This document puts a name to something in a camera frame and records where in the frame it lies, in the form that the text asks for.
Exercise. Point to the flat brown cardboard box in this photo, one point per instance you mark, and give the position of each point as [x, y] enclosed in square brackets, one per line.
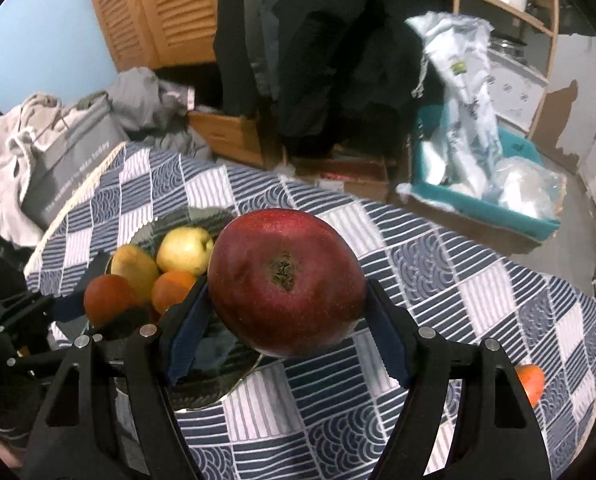
[357, 180]

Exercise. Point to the wooden louvered door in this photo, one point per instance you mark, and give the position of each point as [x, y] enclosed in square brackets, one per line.
[168, 10]

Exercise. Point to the teal box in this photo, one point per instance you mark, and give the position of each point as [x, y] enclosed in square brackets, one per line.
[477, 205]

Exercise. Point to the dark red apple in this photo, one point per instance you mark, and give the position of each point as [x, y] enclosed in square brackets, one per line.
[288, 280]

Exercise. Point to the yellow mango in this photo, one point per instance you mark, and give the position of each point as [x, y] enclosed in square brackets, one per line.
[135, 267]

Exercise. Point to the beige cloth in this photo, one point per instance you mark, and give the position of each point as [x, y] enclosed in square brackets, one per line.
[8, 160]

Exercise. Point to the clear plastic bag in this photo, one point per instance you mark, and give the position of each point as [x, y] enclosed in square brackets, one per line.
[527, 185]

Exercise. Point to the steel pot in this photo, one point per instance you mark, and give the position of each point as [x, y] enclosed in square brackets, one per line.
[508, 47]

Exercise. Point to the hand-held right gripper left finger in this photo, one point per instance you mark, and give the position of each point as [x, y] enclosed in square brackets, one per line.
[188, 330]

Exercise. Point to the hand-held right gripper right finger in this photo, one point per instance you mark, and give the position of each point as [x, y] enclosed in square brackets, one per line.
[387, 340]

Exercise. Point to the person's left hand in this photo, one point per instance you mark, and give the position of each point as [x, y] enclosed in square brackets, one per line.
[9, 452]

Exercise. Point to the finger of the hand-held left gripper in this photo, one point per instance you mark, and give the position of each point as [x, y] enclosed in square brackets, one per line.
[125, 322]
[70, 307]

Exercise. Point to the black hanging clothing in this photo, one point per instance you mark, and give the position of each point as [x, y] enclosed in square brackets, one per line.
[328, 60]

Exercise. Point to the grey fabric bag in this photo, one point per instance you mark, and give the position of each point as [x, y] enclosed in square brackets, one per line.
[73, 160]

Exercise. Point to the red-orange tomato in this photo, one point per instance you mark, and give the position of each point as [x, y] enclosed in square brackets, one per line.
[531, 382]
[108, 300]

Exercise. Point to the grey garment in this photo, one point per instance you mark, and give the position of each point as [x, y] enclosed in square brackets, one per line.
[138, 100]

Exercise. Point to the clear glass bowl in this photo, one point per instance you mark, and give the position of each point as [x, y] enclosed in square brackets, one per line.
[213, 347]

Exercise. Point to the yellow-green apple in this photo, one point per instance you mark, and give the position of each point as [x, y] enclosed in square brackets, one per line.
[183, 250]

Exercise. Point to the white printed plastic bag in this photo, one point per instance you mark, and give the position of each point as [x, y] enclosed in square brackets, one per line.
[462, 110]

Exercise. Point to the blue white patterned tablecloth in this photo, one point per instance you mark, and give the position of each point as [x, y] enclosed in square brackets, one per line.
[427, 285]

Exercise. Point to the orange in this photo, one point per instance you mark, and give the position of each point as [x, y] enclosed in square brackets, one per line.
[170, 290]

